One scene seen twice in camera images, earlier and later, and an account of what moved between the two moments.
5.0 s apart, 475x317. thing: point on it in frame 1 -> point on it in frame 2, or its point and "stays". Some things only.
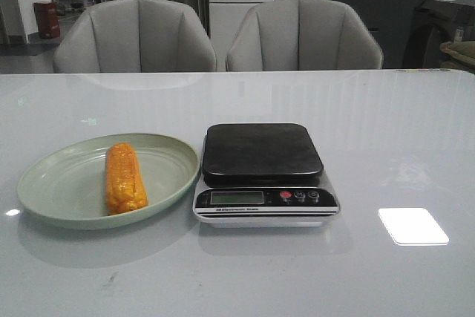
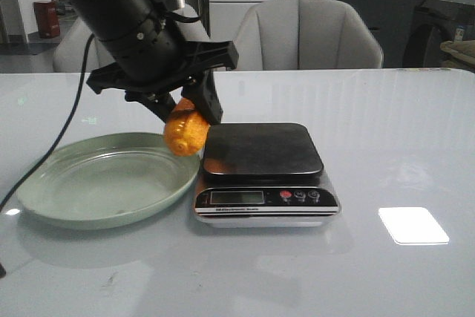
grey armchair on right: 301,33 stays
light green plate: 64,185 stays
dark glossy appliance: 436,21 stays
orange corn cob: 125,188 -> 185,132
